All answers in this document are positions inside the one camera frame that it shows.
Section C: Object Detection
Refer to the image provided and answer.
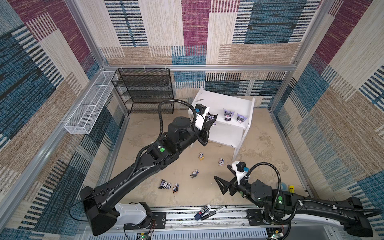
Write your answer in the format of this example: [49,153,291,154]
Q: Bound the grey purple Kuromi figure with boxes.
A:
[190,169,199,179]

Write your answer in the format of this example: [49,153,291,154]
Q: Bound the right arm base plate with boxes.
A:
[247,209,270,226]

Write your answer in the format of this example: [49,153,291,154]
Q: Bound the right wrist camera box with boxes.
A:
[232,161,249,185]

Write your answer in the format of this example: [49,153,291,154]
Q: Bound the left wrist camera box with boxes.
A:
[195,104,210,131]

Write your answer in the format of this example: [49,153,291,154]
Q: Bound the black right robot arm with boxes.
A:
[214,161,383,238]

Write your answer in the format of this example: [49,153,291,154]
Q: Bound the yellow Doraemon figure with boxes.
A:
[199,153,205,161]

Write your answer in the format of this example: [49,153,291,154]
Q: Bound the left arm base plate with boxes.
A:
[148,212,167,230]

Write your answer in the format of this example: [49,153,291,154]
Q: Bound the purple hood Kuromi figure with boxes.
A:
[236,113,248,124]

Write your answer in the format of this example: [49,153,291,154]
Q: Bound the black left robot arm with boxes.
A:
[80,99,218,236]

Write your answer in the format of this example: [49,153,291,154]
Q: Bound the small white purple figure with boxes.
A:
[218,158,225,166]

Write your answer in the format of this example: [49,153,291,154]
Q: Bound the black white marker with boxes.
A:
[201,205,227,221]

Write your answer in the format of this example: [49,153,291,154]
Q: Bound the striped purple Kuromi figure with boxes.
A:
[206,113,218,125]

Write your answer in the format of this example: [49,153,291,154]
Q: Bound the black marker blue label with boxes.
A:
[194,204,211,221]

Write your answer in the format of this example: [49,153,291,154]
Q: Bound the white two-tier shelf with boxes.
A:
[192,87,255,161]

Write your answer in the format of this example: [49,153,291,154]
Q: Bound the white wire mesh basket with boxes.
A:
[65,72,115,135]

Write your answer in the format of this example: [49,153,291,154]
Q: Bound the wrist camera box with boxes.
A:
[232,161,249,185]
[195,104,210,131]

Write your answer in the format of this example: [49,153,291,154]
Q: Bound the black wire mesh shelf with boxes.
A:
[112,68,174,114]

